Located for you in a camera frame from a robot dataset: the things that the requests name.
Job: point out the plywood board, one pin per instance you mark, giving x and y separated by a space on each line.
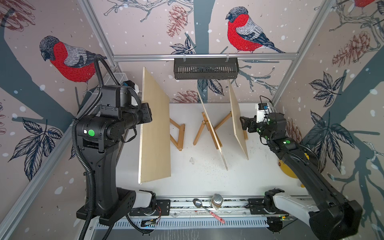
211 126
237 125
155 149

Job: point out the yellow pot black lid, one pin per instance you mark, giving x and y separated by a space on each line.
285 168

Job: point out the white wire mesh basket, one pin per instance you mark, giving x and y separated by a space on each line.
120 77

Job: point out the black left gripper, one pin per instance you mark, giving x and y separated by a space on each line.
147 116

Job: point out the small metal cup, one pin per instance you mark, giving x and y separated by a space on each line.
217 201

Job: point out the horizontal aluminium rail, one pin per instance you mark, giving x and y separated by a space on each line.
257 56

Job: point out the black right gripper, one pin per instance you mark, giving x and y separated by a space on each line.
245 125

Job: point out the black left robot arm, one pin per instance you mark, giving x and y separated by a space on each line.
97 136

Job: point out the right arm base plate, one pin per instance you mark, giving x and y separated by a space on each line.
256 206

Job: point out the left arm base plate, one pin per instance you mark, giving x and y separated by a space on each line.
161 208

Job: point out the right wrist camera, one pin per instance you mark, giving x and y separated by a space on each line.
262 111

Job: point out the black hanging basket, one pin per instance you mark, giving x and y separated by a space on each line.
206 68

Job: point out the metal spoon red handle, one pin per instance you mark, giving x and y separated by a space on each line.
199 204

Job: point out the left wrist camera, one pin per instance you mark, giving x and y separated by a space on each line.
131 84

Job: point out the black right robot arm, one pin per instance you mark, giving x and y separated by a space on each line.
331 216

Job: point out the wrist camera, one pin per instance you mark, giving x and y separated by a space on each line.
262 111
131 84

